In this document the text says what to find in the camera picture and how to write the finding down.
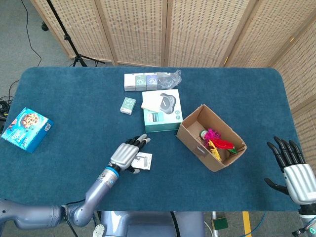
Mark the small dark green tissue pack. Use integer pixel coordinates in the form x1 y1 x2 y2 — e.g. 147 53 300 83
135 73 148 91

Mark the colourful feather shuttlecock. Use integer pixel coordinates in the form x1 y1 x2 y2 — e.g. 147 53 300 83
199 128 238 162

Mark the brown cardboard box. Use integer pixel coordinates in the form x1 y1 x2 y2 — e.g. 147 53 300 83
176 104 248 173

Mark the blue-grey robot torso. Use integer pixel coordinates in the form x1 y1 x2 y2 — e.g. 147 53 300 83
92 211 205 237

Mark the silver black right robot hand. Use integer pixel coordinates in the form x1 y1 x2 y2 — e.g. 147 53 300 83
264 136 316 204

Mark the black cable bundle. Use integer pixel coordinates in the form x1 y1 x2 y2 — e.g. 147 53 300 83
0 80 20 119

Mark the blue carpet table cover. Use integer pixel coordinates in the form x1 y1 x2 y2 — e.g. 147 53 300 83
0 66 313 212

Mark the green block with yellow rim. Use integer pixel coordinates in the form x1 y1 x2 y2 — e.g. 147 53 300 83
211 217 228 232

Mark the pale yellow sticky note pad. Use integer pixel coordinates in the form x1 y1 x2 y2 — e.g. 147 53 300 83
141 91 163 112

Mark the small white card package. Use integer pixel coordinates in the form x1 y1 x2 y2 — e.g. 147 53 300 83
130 152 153 170

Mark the black tripod stand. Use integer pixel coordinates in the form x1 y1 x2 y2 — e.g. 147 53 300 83
46 0 106 67

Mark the black floor cable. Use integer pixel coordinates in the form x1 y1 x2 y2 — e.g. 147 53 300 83
21 0 42 67

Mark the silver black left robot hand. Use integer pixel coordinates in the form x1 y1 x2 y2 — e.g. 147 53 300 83
110 134 151 175

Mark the clear plastic bag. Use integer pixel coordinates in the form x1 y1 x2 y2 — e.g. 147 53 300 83
156 70 182 90

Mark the teal speakerphone product box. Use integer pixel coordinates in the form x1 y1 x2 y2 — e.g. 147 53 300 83
143 89 183 133

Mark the woven wooden folding screen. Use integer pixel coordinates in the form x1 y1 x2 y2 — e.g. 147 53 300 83
31 0 316 173

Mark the small blue tissue pack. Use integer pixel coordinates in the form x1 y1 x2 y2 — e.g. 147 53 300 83
146 73 158 90

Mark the blue cookie box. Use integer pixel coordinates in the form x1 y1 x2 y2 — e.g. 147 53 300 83
1 107 54 153

